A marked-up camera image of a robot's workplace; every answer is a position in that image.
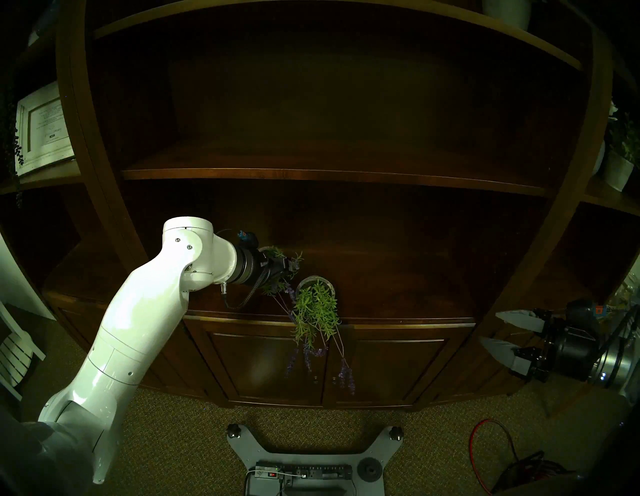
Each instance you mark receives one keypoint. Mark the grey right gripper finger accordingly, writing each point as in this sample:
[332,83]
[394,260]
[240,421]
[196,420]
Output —
[522,318]
[507,352]

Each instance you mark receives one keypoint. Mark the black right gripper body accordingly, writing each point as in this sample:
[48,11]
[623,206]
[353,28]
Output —
[570,345]

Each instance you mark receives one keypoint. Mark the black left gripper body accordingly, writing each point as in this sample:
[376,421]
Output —
[265,267]

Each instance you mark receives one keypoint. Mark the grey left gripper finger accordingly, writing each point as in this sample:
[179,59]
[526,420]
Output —
[291,267]

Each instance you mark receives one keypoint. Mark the potted fake lavender plant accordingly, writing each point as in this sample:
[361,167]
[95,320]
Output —
[315,310]
[277,290]

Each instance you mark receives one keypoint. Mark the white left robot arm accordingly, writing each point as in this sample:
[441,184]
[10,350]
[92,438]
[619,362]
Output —
[145,310]

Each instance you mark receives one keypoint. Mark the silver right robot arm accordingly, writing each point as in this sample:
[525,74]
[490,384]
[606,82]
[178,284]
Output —
[612,357]

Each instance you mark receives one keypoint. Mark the green plant in white pot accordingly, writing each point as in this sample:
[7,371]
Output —
[617,170]

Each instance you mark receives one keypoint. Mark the dark trailing plant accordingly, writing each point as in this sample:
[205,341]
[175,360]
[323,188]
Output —
[17,150]

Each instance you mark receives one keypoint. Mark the clear glass jar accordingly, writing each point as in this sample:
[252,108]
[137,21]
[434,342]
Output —
[629,292]

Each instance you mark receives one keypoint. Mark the dark wooden bookcase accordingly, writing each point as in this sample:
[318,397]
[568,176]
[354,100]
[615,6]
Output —
[350,200]

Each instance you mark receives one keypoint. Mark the grey power strip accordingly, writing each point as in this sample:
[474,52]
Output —
[320,471]

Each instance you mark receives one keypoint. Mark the white framed certificate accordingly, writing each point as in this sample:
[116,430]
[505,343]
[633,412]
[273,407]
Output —
[45,130]

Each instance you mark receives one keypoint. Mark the white slatted chair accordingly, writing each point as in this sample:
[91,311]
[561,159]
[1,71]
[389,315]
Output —
[15,350]

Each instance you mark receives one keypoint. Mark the large white vase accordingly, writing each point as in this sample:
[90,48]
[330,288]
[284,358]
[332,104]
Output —
[507,12]

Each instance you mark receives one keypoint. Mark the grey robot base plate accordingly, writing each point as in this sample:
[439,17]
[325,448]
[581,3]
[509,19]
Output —
[310,457]

